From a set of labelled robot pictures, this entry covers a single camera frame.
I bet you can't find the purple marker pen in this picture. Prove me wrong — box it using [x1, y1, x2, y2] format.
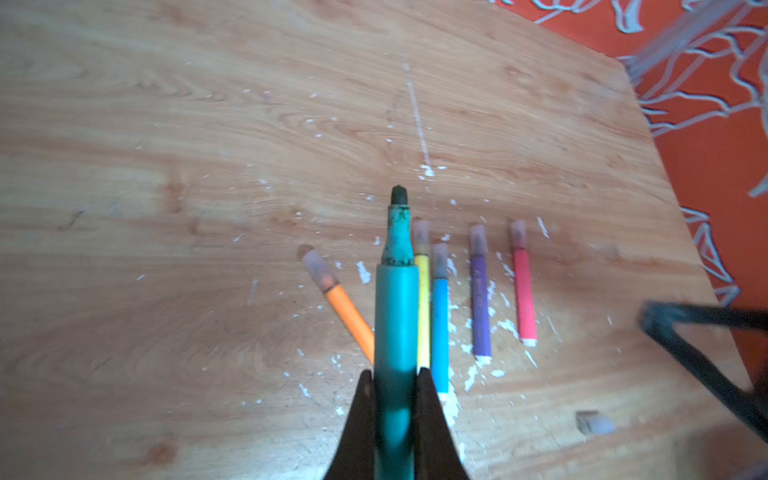
[469, 224, 492, 364]

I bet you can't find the green marker pen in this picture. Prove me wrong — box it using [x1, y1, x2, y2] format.
[373, 185, 419, 479]

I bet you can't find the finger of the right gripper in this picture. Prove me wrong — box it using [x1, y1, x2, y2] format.
[637, 299, 768, 445]

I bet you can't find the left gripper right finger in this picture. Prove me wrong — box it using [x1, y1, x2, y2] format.
[414, 368, 469, 480]

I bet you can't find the yellow marker pen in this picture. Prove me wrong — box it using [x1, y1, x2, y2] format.
[412, 220, 431, 370]

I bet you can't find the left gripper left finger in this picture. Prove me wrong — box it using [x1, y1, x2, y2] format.
[324, 370, 376, 480]

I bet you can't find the pink marker pen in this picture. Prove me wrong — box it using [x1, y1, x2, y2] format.
[510, 220, 538, 348]

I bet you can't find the orange marker pen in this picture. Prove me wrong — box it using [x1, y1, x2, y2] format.
[297, 244, 375, 364]

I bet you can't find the blue marker pen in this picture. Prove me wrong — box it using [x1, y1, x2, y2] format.
[431, 243, 450, 397]

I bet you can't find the clear pen cap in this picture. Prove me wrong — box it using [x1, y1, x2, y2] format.
[575, 411, 616, 436]

